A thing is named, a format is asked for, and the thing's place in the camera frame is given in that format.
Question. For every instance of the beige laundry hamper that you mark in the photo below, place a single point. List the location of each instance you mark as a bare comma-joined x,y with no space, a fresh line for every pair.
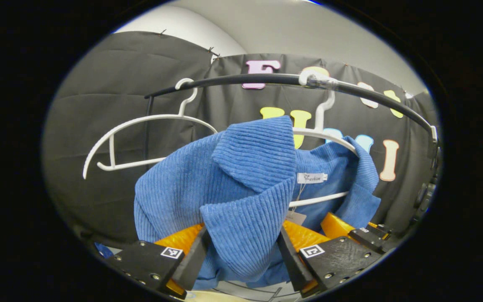
208,297

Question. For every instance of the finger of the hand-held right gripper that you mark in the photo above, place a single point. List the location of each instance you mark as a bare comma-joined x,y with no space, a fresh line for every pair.
371,237

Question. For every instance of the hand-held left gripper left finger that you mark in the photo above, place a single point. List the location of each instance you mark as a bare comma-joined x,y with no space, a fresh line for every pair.
191,264

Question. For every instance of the blue fabric piece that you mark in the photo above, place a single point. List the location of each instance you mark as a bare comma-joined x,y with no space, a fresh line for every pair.
104,250

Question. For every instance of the black backdrop cloth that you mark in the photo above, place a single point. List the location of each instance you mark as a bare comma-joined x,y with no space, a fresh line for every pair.
82,84

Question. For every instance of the black clothes rack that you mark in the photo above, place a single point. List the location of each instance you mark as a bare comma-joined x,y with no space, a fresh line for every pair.
245,79

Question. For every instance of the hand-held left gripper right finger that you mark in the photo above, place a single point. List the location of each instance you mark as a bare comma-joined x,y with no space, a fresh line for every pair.
294,264

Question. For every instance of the white plastic hanger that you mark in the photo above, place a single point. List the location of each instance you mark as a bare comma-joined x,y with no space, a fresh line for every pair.
319,119
112,151

